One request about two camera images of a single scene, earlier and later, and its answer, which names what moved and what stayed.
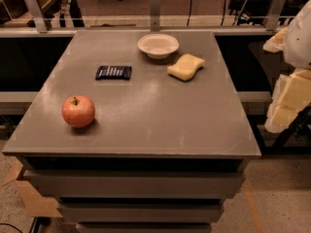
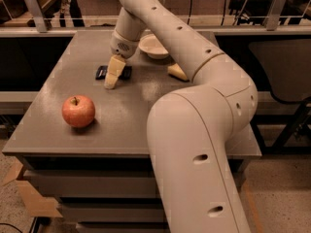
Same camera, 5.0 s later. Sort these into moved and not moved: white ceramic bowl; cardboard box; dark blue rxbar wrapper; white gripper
Moved: white gripper
Not moved: white ceramic bowl; cardboard box; dark blue rxbar wrapper
